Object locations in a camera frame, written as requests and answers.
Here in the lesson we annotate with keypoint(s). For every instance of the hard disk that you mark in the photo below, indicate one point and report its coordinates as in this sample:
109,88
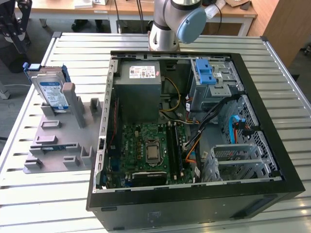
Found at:
51,92

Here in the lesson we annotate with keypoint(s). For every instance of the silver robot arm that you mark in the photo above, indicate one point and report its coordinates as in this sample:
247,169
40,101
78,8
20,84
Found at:
162,36

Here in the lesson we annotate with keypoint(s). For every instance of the grey metal disk bay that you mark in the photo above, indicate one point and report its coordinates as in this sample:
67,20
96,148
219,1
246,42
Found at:
240,167

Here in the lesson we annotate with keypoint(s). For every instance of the black mesh waste bin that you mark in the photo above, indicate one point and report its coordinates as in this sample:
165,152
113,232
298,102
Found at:
14,60

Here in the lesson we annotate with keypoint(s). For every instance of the wooden desk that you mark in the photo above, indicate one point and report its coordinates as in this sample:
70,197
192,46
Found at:
60,10

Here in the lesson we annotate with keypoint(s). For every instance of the white book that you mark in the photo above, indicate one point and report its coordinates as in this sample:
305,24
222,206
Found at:
83,4

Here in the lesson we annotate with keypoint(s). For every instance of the grey metal stand foot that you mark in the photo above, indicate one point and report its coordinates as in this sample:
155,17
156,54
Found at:
4,92

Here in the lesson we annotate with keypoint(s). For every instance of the grey parts rack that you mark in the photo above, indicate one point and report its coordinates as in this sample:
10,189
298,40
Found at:
68,136

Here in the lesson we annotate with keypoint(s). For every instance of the green RAM stick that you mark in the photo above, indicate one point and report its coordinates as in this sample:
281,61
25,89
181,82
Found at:
53,147

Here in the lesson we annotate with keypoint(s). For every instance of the grey power supply unit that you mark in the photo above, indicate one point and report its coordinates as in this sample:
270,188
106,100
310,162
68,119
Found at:
138,97

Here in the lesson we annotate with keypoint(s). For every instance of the green motherboard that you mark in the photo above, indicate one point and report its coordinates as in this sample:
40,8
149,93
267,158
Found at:
136,145

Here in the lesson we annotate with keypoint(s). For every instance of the silver CPU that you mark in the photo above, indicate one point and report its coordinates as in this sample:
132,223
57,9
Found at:
153,153

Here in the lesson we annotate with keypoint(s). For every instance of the blue plastic drive latch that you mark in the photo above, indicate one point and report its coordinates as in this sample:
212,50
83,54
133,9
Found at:
205,72

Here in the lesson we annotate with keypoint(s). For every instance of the white plastic object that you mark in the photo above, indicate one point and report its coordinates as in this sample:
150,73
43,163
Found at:
213,9

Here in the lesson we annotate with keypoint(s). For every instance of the grey optical drive cage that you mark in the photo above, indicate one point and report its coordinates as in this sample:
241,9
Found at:
201,97

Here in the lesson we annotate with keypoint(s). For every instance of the black graphics card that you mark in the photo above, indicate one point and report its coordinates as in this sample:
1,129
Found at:
149,178

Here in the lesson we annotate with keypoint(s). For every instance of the dark RAM stick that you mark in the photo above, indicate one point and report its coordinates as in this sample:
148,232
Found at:
179,150

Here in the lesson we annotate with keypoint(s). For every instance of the brown cardboard piece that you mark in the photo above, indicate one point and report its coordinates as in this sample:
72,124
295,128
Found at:
236,3

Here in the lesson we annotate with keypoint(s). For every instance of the black PC case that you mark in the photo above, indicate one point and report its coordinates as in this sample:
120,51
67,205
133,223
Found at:
170,213

